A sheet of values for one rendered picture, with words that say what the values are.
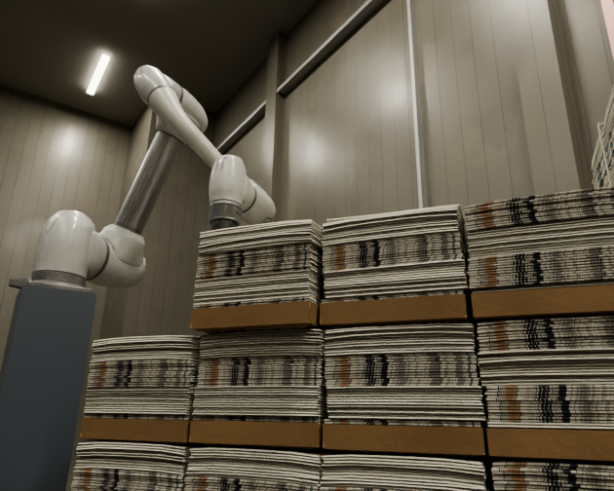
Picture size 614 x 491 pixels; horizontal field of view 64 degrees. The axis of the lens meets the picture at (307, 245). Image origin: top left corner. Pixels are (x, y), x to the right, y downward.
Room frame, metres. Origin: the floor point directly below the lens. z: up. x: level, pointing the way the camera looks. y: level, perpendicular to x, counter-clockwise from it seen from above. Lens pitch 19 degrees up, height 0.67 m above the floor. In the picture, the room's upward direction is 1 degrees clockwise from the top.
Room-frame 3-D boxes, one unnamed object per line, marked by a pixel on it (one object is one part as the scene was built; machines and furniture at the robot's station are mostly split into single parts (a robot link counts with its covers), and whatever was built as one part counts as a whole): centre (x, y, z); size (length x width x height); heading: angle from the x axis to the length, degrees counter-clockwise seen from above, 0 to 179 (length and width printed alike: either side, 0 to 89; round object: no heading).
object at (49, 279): (1.48, 0.79, 1.03); 0.22 x 0.18 x 0.06; 124
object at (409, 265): (1.11, -0.23, 0.95); 0.38 x 0.29 x 0.23; 157
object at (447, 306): (1.11, -0.23, 0.86); 0.38 x 0.29 x 0.04; 157
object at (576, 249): (1.00, -0.50, 0.95); 0.38 x 0.29 x 0.23; 158
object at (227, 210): (1.29, 0.23, 1.19); 0.09 x 0.09 x 0.06
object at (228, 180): (1.30, 0.23, 1.30); 0.13 x 0.11 x 0.16; 156
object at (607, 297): (1.00, -0.50, 0.86); 0.38 x 0.29 x 0.04; 158
